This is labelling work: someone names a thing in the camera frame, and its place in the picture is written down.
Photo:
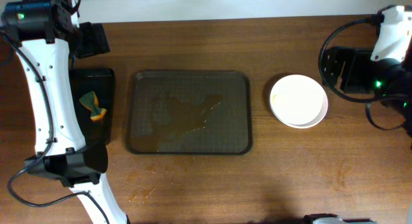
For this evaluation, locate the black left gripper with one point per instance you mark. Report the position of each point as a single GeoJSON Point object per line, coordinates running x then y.
{"type": "Point", "coordinates": [91, 39]}

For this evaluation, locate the orange green sponge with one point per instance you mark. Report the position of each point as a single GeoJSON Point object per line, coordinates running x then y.
{"type": "Point", "coordinates": [90, 102]}

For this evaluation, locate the cream plate with sauce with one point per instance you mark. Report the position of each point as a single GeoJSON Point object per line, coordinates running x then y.
{"type": "Point", "coordinates": [296, 86]}

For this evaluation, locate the light blue plate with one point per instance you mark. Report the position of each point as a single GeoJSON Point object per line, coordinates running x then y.
{"type": "Point", "coordinates": [300, 112]}

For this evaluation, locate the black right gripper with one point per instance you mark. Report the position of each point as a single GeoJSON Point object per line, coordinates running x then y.
{"type": "Point", "coordinates": [345, 69]}

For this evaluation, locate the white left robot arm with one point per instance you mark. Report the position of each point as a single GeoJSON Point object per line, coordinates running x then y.
{"type": "Point", "coordinates": [47, 37]}

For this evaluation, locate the brown serving tray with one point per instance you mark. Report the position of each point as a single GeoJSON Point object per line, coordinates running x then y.
{"type": "Point", "coordinates": [189, 112]}

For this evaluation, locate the small black tray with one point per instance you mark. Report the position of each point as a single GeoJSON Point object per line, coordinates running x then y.
{"type": "Point", "coordinates": [102, 82]}

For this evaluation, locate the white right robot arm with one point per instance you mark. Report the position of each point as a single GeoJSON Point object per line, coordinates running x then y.
{"type": "Point", "coordinates": [335, 219]}

